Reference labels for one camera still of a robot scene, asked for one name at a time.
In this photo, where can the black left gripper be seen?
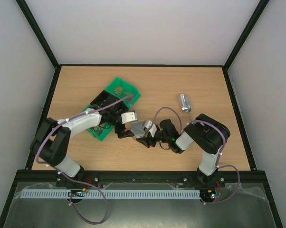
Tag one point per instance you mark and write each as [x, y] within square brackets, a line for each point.
[125, 134]

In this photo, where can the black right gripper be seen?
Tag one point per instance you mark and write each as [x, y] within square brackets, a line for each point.
[152, 139]

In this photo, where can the silver metal jar lid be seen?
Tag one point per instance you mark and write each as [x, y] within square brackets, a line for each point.
[138, 130]

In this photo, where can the black bin with lollipops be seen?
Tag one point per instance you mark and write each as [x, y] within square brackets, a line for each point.
[102, 100]

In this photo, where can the silver metal scoop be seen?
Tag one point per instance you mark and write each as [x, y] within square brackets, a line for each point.
[185, 105]

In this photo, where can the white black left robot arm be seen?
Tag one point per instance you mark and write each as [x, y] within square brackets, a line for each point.
[52, 138]

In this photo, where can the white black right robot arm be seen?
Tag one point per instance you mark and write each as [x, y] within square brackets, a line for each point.
[210, 135]

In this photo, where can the left controller circuit board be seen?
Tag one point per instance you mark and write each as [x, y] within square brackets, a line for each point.
[78, 192]

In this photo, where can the controller circuit board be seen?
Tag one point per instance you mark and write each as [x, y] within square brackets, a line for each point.
[212, 193]
[78, 192]

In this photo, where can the right controller circuit board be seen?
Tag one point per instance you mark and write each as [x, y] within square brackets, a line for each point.
[212, 193]

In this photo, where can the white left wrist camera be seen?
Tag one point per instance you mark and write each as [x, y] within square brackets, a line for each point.
[129, 117]

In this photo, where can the light blue slotted cable duct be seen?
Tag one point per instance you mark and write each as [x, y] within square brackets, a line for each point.
[113, 194]

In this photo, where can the black aluminium frame rail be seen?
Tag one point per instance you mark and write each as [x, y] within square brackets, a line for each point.
[185, 178]

